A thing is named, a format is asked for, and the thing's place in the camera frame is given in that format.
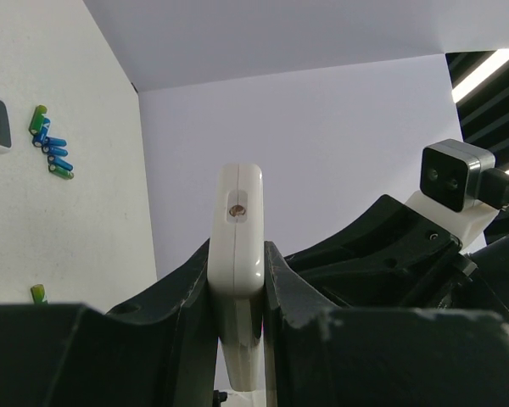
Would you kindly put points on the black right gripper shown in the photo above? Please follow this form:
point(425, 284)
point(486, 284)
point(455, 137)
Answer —
point(391, 256)

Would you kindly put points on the white remote control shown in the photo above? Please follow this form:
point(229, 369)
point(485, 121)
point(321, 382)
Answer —
point(236, 271)

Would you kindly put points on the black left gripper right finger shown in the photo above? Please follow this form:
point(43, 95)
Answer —
point(318, 354)

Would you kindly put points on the green battery in pile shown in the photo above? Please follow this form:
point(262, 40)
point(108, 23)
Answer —
point(37, 119)

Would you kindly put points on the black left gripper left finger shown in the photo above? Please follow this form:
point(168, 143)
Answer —
point(157, 348)

